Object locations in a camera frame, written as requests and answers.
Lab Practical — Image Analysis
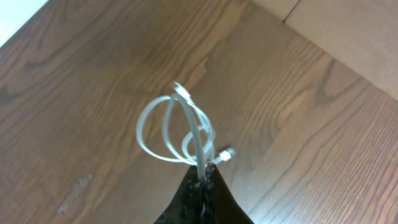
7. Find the white usb cable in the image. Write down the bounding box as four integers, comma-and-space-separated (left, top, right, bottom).
135, 81, 236, 181

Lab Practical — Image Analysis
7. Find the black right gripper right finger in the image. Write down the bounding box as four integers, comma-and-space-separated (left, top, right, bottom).
205, 164, 254, 224

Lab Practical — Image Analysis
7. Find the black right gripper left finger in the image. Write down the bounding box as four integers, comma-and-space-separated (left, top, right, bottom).
154, 166, 204, 224

